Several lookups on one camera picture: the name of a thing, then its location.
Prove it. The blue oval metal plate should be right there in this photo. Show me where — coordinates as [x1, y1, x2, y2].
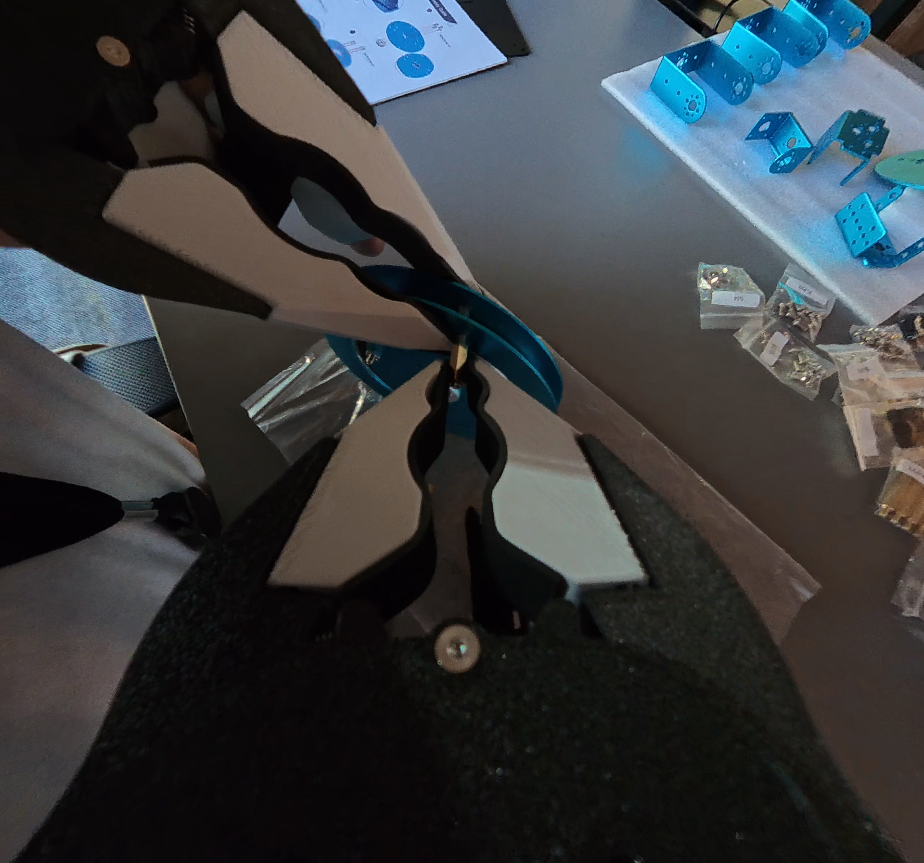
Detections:
[873, 150, 924, 191]

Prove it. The black flat plate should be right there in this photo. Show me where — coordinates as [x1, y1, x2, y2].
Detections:
[445, 0, 531, 57]

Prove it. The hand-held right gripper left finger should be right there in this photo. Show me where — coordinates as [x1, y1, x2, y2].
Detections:
[267, 362, 450, 622]

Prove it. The black device cable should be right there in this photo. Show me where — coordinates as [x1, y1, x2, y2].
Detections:
[711, 0, 765, 34]

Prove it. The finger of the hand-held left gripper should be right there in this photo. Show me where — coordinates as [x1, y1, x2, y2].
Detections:
[215, 10, 479, 297]
[103, 157, 456, 351]

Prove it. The wide blue perforated bracket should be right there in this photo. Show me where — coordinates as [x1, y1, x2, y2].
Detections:
[835, 184, 924, 270]

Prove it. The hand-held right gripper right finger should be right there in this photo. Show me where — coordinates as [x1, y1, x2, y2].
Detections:
[465, 363, 647, 633]

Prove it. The blue U-shaped servo bracket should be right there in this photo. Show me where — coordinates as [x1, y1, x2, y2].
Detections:
[783, 0, 872, 50]
[722, 7, 827, 84]
[650, 40, 755, 125]

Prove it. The pile of small screw bags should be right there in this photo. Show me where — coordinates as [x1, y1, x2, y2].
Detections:
[696, 260, 924, 618]

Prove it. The large clear plastic bag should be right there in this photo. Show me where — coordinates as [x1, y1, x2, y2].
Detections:
[242, 285, 821, 644]

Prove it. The black shoulder strap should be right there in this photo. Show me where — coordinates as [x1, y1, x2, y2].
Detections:
[0, 472, 221, 568]

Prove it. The white foam sheet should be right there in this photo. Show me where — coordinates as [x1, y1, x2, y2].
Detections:
[601, 0, 924, 326]

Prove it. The blue round turntable base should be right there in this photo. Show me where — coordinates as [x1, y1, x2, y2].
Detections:
[325, 264, 564, 438]

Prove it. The open instruction booklet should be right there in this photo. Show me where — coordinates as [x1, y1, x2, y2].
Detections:
[238, 0, 508, 106]

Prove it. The teal multi-hole metal bracket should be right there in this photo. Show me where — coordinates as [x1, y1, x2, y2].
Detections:
[807, 110, 890, 187]

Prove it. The small blue angle bracket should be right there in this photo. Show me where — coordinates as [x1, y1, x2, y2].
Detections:
[745, 112, 815, 174]

